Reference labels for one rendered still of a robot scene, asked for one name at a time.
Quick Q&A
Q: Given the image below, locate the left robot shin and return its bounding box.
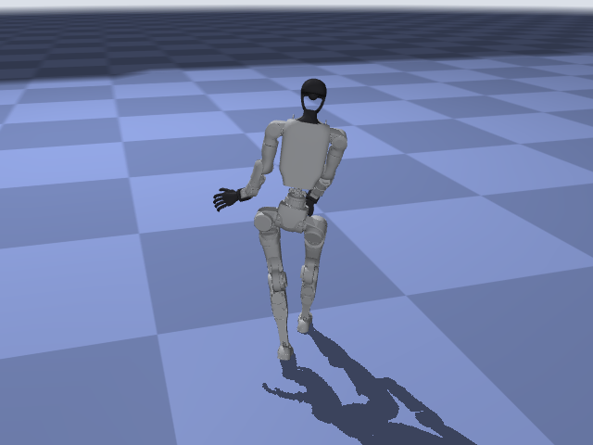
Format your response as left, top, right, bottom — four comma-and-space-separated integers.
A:
268, 273, 289, 347

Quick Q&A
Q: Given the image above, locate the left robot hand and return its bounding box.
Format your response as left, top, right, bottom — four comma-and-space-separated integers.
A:
213, 188, 251, 212

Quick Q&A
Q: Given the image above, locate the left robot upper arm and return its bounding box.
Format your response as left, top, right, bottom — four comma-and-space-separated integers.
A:
258, 121, 286, 174

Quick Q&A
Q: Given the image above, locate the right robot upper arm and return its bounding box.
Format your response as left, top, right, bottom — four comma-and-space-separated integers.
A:
321, 128, 347, 180

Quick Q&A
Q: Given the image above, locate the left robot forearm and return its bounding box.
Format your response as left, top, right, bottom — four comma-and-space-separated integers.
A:
240, 160, 266, 199

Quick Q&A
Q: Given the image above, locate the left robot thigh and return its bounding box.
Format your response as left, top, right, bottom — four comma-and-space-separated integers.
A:
254, 207, 287, 291

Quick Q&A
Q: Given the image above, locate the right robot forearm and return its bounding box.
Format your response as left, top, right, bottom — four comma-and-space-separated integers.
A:
310, 173, 335, 200

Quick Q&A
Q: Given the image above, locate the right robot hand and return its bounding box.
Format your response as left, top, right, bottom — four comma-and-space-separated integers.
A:
306, 190, 319, 217

